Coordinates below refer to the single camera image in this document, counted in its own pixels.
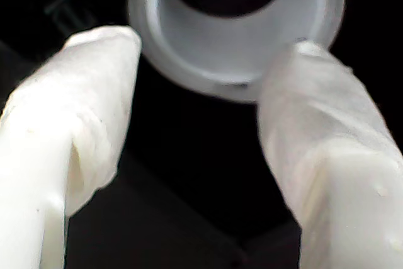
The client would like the large white tape roll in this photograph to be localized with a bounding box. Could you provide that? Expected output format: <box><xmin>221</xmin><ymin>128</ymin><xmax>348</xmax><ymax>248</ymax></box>
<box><xmin>127</xmin><ymin>0</ymin><xmax>346</xmax><ymax>103</ymax></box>

